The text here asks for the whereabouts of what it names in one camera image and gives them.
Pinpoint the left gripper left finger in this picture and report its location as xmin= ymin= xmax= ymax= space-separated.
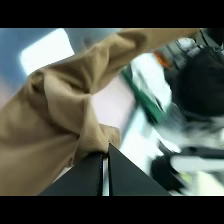
xmin=39 ymin=151 xmax=105 ymax=197

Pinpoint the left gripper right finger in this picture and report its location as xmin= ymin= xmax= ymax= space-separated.
xmin=107 ymin=142 xmax=172 ymax=197

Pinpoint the brown shirt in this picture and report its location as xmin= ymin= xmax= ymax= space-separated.
xmin=0 ymin=28 xmax=201 ymax=197

